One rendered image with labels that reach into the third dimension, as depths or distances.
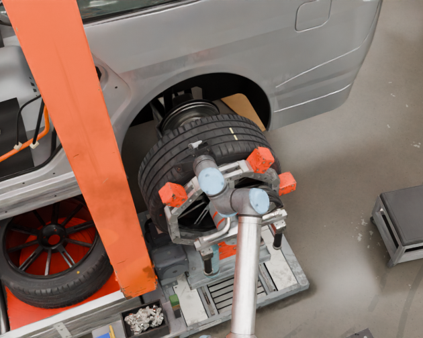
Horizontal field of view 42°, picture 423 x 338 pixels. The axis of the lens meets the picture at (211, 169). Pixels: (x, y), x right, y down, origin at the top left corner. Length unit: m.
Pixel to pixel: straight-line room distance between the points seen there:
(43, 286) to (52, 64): 1.61
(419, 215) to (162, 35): 1.81
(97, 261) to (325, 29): 1.59
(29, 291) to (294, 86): 1.66
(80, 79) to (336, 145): 2.62
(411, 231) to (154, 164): 1.52
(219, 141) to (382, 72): 2.32
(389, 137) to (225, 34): 1.98
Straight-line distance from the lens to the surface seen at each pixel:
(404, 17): 5.00
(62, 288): 2.88
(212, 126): 2.41
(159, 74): 2.35
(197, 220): 2.72
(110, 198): 1.99
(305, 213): 3.55
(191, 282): 3.15
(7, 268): 3.01
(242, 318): 1.99
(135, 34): 2.20
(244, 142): 2.39
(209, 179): 2.00
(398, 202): 3.30
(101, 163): 1.82
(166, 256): 2.94
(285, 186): 2.58
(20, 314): 3.15
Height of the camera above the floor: 3.02
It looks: 54 degrees down
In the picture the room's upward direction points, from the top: 4 degrees counter-clockwise
